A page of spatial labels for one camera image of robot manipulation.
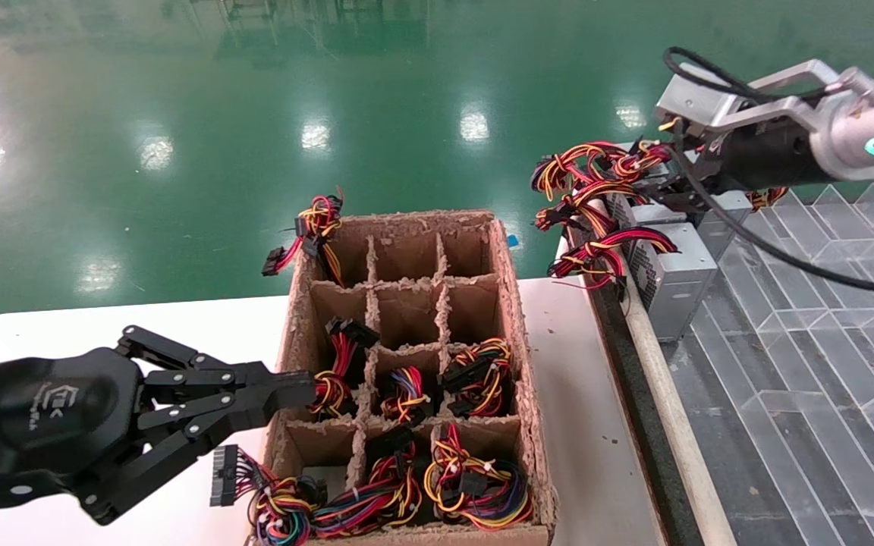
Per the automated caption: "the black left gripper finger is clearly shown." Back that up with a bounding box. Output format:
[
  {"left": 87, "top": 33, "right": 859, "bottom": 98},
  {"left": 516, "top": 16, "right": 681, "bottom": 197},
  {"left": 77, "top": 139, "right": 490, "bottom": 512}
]
[{"left": 117, "top": 325, "right": 318, "bottom": 399}]

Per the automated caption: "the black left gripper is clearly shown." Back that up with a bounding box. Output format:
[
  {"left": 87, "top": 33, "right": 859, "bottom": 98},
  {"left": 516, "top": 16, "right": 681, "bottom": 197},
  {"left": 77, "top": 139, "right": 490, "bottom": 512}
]
[{"left": 0, "top": 347, "right": 318, "bottom": 526}]

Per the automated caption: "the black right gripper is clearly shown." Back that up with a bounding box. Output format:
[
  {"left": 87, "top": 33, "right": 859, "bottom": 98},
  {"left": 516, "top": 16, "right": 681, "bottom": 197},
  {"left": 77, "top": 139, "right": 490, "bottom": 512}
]
[{"left": 634, "top": 115, "right": 825, "bottom": 217}]

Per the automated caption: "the power supply with coloured cables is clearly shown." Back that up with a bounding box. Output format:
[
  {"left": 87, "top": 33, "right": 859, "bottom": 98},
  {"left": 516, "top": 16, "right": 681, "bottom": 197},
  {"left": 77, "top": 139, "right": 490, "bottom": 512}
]
[
  {"left": 439, "top": 337, "right": 515, "bottom": 419},
  {"left": 211, "top": 444, "right": 329, "bottom": 546},
  {"left": 422, "top": 422, "right": 535, "bottom": 532},
  {"left": 312, "top": 427, "right": 424, "bottom": 541},
  {"left": 532, "top": 140, "right": 635, "bottom": 194},
  {"left": 376, "top": 366, "right": 435, "bottom": 425},
  {"left": 748, "top": 186, "right": 789, "bottom": 213},
  {"left": 611, "top": 139, "right": 754, "bottom": 260},
  {"left": 534, "top": 177, "right": 700, "bottom": 232},
  {"left": 310, "top": 317, "right": 379, "bottom": 419},
  {"left": 547, "top": 222, "right": 720, "bottom": 344}
]

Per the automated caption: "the brown cardboard divider box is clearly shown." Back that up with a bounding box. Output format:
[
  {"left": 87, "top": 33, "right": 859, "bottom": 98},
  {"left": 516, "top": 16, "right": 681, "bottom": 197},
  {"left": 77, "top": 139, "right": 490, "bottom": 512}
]
[{"left": 247, "top": 210, "right": 559, "bottom": 546}]

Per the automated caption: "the wire bundle at box corner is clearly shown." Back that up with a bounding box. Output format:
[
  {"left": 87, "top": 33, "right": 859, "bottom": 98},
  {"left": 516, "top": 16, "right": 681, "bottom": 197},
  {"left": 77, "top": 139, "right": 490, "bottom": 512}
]
[{"left": 261, "top": 190, "right": 347, "bottom": 287}]

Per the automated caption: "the black camera cable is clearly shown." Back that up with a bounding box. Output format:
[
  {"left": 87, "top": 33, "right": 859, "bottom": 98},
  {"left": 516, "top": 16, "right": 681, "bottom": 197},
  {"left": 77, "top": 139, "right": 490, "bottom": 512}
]
[{"left": 663, "top": 45, "right": 874, "bottom": 297}]

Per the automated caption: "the white conveyor side rail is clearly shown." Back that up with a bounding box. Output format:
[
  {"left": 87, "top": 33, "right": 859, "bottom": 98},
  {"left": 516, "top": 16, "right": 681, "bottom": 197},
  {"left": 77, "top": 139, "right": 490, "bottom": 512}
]
[{"left": 558, "top": 235, "right": 737, "bottom": 546}]

